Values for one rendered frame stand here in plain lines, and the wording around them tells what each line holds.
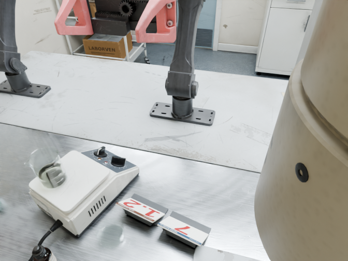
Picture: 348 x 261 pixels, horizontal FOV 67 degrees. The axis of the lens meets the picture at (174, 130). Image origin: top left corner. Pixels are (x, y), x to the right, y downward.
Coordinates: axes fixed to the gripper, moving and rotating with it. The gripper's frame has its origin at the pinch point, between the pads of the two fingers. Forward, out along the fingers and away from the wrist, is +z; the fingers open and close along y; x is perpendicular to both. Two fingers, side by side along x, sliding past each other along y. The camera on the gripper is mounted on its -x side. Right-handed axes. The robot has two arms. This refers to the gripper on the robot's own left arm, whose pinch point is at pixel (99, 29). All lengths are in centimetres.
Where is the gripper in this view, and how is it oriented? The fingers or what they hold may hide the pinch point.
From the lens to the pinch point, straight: 32.5
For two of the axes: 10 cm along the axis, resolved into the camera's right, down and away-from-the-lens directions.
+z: -2.7, 6.4, -7.2
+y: 9.6, 1.6, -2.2
